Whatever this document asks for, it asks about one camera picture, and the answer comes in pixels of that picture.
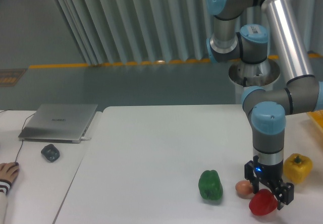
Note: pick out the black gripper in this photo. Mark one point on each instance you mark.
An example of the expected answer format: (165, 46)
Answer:
(270, 176)

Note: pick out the red bell pepper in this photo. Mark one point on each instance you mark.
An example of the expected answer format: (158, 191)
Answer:
(263, 203)

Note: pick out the striped sleeve forearm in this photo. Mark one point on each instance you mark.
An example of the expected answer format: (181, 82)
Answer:
(5, 187)

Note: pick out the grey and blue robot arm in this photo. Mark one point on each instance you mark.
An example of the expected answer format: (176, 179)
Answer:
(296, 91)

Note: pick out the yellow plastic basket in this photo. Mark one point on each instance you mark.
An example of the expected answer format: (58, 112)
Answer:
(317, 118)

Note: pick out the person's hand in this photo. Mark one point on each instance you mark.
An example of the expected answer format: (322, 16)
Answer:
(9, 172)

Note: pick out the brown egg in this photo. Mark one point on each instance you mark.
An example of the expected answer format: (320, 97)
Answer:
(244, 189)

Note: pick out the yellow bell pepper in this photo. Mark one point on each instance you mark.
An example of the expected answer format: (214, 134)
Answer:
(297, 167)

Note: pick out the green bell pepper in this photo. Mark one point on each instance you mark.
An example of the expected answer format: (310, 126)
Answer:
(209, 185)

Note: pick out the black power adapter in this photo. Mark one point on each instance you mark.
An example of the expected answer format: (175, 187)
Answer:
(51, 153)

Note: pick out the silver laptop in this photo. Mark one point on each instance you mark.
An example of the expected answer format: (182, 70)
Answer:
(60, 123)

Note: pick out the folding partition screen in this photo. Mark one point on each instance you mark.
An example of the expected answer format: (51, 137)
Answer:
(135, 31)

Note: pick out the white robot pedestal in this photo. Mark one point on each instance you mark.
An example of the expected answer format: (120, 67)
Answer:
(244, 75)

